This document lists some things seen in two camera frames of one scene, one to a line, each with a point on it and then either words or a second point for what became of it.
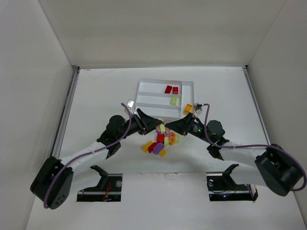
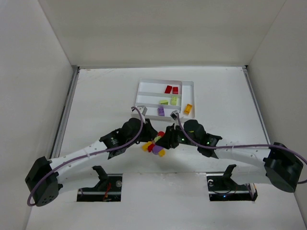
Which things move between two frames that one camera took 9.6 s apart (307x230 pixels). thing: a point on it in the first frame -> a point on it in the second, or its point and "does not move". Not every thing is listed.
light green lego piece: x=174 y=101 does not move
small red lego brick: x=175 y=90 does not move
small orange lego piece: x=162 y=153 does not move
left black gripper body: x=140 y=121 -> x=149 y=132
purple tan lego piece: x=161 y=129 -> x=161 y=111
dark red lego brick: x=150 y=148 does not move
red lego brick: x=168 y=89 does not move
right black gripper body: x=190 y=123 -> x=168 y=138
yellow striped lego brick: x=188 y=108 does not move
